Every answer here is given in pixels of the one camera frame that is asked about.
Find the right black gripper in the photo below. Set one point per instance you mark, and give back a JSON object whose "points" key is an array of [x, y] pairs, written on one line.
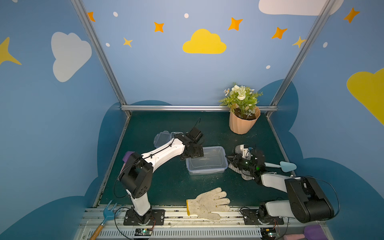
{"points": [[240, 162]]}

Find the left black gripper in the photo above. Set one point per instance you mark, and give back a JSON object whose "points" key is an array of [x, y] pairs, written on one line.
{"points": [[194, 150]]}

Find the large clear lunch box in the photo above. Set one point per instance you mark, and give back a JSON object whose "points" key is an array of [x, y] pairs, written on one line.
{"points": [[214, 161]]}

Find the small lunch box lid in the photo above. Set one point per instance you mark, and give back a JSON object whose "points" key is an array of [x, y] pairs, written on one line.
{"points": [[161, 139]]}

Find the small clear lunch box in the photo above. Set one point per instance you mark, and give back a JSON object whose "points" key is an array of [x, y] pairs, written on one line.
{"points": [[176, 135]]}

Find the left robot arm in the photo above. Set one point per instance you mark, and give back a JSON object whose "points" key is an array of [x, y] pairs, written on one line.
{"points": [[137, 172]]}

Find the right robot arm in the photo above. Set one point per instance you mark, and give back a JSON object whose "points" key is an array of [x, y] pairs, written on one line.
{"points": [[306, 201]]}

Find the teal silicone spatula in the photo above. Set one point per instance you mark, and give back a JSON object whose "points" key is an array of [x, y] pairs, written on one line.
{"points": [[284, 166]]}

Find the white knit work glove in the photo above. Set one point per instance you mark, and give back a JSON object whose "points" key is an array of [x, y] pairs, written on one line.
{"points": [[206, 205]]}

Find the potted artificial flower plant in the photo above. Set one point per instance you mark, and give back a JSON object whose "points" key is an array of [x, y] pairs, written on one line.
{"points": [[244, 112]]}

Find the purple silicone spatula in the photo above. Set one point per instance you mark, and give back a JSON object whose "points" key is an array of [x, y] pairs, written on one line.
{"points": [[127, 155]]}

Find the right circuit board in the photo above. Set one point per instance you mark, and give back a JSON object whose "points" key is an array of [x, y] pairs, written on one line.
{"points": [[269, 234]]}

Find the circuit board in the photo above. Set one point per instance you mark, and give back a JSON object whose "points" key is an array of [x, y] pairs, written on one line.
{"points": [[269, 234], [143, 232]]}

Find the left circuit board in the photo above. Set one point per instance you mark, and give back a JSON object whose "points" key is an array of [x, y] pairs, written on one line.
{"points": [[143, 232]]}

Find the purple pink toy shovel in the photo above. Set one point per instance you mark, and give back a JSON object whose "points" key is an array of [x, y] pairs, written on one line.
{"points": [[313, 232]]}

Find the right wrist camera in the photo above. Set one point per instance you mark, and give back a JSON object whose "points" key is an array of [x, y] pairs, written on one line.
{"points": [[246, 152]]}

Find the aluminium frame rear bar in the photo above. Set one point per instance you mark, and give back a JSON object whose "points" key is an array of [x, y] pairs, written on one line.
{"points": [[164, 108]]}

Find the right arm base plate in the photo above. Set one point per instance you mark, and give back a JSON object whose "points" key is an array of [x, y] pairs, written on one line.
{"points": [[252, 216]]}

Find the aluminium front rail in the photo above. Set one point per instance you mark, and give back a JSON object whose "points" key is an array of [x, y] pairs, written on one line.
{"points": [[175, 224]]}

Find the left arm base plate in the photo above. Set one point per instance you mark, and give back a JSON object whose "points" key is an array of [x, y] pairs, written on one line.
{"points": [[132, 218]]}

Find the blue rake wooden handle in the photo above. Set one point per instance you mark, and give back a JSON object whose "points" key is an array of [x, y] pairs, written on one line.
{"points": [[108, 214]]}

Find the aluminium frame right post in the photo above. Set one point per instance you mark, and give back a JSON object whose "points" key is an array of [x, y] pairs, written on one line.
{"points": [[311, 38]]}

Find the aluminium frame post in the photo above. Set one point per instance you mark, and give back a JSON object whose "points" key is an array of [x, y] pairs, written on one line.
{"points": [[88, 26], [311, 38]]}

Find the aluminium frame left post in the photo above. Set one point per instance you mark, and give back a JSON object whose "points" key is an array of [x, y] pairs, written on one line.
{"points": [[88, 26]]}

